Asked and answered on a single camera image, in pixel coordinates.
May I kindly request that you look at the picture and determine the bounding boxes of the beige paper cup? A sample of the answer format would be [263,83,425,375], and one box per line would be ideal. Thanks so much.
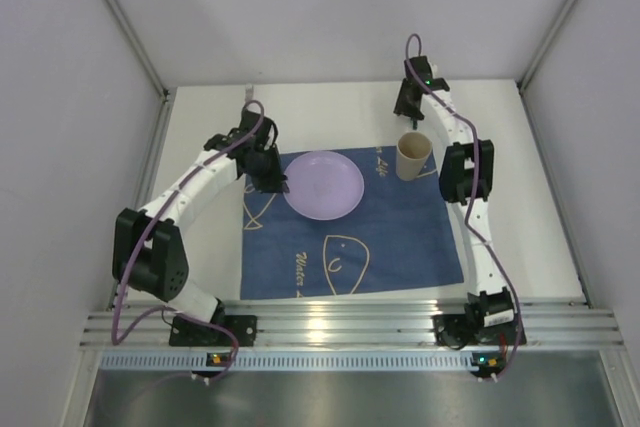
[396,131,433,181]

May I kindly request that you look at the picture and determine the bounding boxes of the lilac plastic plate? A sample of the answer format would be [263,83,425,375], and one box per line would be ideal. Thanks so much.
[284,151,365,221]

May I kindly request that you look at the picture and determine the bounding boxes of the fork with green handle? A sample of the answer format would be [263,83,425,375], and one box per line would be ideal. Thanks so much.
[244,84,254,103]

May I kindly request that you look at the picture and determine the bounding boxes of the blue placemat with yellow drawings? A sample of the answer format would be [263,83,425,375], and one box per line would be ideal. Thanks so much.
[240,146,464,300]

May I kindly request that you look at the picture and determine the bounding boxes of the white robot arm, image right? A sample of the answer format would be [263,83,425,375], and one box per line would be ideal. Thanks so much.
[394,55,518,342]

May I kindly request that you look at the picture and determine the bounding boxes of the white robot arm, image left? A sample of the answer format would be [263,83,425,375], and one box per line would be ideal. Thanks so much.
[112,111,288,323]

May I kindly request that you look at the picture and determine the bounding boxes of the aluminium rail base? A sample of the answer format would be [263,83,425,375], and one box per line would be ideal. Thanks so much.
[79,298,624,348]

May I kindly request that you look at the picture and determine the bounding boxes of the perforated cable duct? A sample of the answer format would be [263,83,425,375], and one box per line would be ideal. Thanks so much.
[100,351,504,372]

